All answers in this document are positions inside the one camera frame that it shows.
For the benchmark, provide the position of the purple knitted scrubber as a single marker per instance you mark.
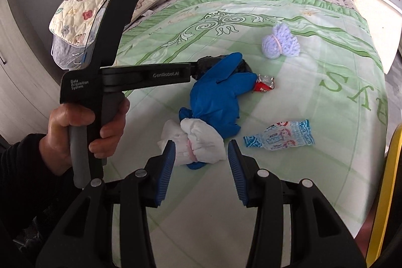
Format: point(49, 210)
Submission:
point(279, 43)

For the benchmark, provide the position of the red candy wrapper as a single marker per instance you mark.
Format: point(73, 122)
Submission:
point(265, 84)

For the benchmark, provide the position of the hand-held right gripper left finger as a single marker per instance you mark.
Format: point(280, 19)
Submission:
point(165, 173)

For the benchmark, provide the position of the white wardrobe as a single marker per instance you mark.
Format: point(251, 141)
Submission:
point(18, 82)

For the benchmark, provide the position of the person's left forearm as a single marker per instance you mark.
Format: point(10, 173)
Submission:
point(25, 180)

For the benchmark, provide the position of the white nightstand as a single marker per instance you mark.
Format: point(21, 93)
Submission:
point(373, 10)

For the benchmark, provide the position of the white tissue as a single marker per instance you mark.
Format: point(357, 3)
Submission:
point(201, 142)

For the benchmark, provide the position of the small black plastic bag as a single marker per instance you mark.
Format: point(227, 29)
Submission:
point(246, 67)

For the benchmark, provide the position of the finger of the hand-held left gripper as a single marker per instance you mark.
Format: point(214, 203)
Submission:
point(202, 67)

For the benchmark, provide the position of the blue white snack wrapper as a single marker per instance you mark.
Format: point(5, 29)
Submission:
point(279, 136)

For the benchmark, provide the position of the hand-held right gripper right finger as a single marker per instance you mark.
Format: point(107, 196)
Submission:
point(237, 173)

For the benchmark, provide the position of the green patterned bedspread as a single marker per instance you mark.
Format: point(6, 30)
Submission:
point(314, 92)

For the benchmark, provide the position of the bear print quilt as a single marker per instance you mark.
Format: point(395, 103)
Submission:
point(75, 4)

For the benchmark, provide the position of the yellow rimmed pink trash bin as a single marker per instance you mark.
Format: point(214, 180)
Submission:
point(388, 192)

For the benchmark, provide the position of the person's left hand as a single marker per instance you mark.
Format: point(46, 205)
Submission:
point(56, 136)

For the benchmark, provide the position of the blue rubber glove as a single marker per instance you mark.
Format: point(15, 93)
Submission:
point(213, 98)

